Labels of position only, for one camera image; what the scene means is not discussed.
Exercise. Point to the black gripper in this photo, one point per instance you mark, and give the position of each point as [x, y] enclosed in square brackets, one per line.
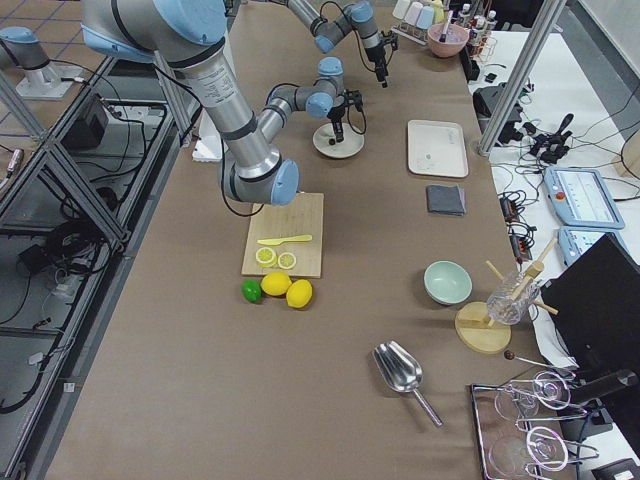
[339, 118]
[376, 54]

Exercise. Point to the spare robot base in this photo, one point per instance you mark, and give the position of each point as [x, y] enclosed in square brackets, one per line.
[21, 50]

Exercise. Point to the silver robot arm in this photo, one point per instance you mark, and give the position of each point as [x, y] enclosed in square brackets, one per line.
[190, 36]
[357, 17]

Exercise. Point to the cream rabbit tray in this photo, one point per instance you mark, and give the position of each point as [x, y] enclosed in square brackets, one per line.
[436, 148]

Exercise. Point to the cream round plate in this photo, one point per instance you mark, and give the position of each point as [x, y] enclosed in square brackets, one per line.
[353, 142]

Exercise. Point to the white cup rack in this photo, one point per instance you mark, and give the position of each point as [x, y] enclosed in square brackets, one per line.
[414, 18]

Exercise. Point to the pink bowl with ice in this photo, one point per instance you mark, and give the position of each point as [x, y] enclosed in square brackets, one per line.
[456, 39]

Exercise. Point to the wooden cutting board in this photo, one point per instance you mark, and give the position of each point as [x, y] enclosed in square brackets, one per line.
[304, 215]

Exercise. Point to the grey folded cloth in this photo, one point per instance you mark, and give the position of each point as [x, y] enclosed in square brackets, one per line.
[446, 200]

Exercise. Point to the yellow plastic knife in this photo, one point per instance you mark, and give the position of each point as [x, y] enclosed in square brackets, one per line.
[282, 240]

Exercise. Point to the lemon slice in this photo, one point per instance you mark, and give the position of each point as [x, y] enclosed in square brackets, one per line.
[287, 260]
[266, 257]

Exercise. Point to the yellow lemon near board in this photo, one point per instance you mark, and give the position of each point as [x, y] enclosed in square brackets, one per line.
[276, 283]

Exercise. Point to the yellow lemon outer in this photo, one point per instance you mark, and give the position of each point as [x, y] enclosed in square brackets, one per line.
[299, 294]

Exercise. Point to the green lime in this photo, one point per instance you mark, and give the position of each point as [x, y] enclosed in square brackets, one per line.
[251, 290]

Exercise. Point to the mint green bowl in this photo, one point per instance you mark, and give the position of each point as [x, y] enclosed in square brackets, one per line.
[447, 283]

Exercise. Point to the blue teach pendant far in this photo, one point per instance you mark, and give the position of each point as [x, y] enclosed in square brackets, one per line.
[580, 198]

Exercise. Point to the blue teach pendant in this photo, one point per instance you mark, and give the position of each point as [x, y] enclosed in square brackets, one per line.
[580, 198]
[574, 241]

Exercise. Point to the wooden mug tree stand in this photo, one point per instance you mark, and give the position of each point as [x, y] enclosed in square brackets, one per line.
[478, 331]

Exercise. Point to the clear crystal glass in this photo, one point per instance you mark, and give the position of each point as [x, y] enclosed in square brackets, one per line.
[506, 308]

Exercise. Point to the steel scoop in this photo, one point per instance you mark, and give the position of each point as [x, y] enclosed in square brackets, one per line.
[403, 374]

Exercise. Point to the blue teach pendant near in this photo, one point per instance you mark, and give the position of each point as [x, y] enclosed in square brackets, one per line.
[574, 241]

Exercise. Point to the black monitor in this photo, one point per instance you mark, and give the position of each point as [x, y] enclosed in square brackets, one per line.
[597, 298]

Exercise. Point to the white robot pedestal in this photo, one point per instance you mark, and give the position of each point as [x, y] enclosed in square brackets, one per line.
[208, 147]

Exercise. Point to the aluminium frame post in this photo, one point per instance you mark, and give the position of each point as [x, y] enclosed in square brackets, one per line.
[544, 23]

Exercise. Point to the wire glass rack tray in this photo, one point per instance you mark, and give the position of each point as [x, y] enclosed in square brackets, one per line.
[517, 427]

